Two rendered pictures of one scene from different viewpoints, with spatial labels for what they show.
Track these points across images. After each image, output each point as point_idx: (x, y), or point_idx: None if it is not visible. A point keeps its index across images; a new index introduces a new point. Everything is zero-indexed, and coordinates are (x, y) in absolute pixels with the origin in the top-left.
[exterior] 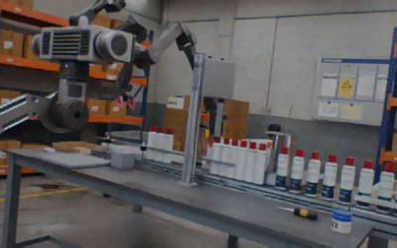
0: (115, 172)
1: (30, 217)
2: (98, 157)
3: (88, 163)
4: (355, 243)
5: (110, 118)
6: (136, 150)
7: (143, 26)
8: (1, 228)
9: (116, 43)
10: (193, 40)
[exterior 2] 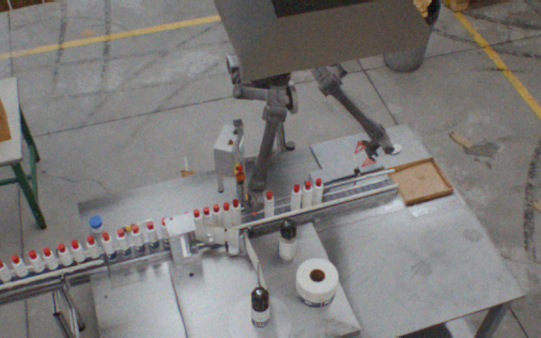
0: (293, 172)
1: None
2: (349, 174)
3: (317, 158)
4: (81, 215)
5: None
6: (344, 197)
7: (319, 80)
8: (516, 224)
9: (227, 64)
10: (262, 115)
